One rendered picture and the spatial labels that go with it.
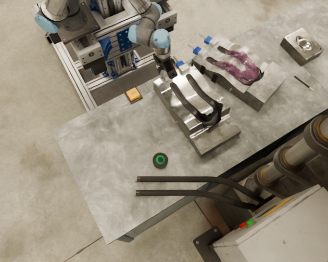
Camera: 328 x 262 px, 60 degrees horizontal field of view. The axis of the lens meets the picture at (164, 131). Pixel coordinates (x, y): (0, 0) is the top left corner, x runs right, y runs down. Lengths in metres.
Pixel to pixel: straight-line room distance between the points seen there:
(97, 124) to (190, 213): 1.06
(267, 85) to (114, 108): 0.87
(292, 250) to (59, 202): 1.90
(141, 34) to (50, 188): 1.57
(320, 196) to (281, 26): 1.45
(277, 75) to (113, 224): 1.20
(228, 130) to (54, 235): 1.53
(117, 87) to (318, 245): 1.95
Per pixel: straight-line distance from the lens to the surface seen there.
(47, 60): 3.06
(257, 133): 1.66
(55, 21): 1.51
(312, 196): 0.89
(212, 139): 1.52
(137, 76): 2.48
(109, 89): 2.45
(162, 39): 1.28
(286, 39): 1.98
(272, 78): 1.72
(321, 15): 2.32
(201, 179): 1.40
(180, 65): 1.68
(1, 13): 3.67
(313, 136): 0.88
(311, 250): 0.87
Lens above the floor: 2.26
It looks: 67 degrees down
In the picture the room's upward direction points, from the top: 1 degrees counter-clockwise
